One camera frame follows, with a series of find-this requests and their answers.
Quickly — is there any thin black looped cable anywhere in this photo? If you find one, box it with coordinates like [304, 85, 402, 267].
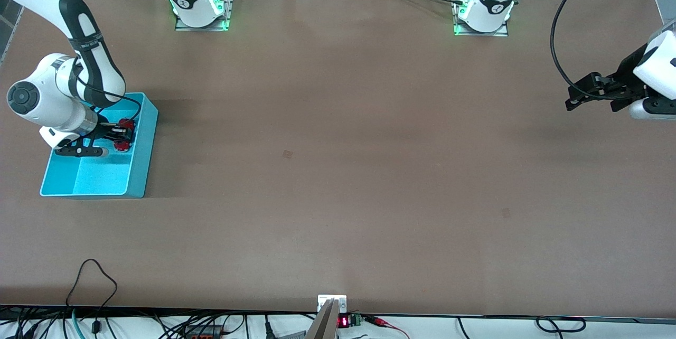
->
[65, 259, 118, 339]

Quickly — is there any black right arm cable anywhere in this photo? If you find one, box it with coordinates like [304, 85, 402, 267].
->
[66, 0, 143, 128]

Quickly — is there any red beetle toy car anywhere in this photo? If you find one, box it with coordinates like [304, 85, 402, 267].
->
[116, 117, 136, 153]

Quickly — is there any black coiled cable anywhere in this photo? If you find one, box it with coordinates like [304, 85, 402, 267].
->
[536, 316, 587, 334]

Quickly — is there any black power strip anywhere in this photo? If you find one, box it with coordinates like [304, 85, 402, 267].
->
[182, 323, 223, 339]

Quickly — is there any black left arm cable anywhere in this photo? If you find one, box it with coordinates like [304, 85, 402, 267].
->
[550, 0, 626, 101]

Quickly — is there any red clip lead wire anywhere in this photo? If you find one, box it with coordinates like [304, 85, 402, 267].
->
[363, 315, 410, 339]

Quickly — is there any light blue plastic box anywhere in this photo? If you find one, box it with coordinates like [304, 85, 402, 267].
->
[40, 92, 159, 199]

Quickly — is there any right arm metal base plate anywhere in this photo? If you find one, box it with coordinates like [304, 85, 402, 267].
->
[175, 0, 236, 32]

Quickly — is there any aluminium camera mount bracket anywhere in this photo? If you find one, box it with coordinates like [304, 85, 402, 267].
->
[305, 295, 348, 339]

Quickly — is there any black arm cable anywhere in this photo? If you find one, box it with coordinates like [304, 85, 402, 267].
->
[550, 0, 626, 101]
[66, 0, 143, 128]

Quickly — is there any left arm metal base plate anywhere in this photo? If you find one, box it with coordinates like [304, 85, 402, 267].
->
[452, 0, 509, 37]

